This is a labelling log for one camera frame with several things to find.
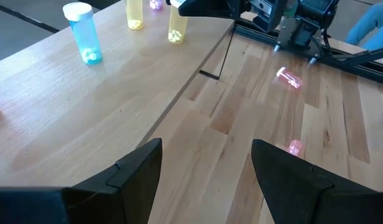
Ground red medicine bottle white cap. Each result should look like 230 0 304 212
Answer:
287 139 305 157
275 66 304 90

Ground black aluminium table frame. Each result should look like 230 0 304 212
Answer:
234 24 383 87

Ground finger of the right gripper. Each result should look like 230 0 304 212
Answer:
178 0 242 20

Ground yellow medicine bottle white pills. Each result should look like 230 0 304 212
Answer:
167 0 189 44
125 0 145 31

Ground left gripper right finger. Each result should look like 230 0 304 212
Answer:
251 138 383 224

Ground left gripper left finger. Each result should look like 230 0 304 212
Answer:
61 138 164 224

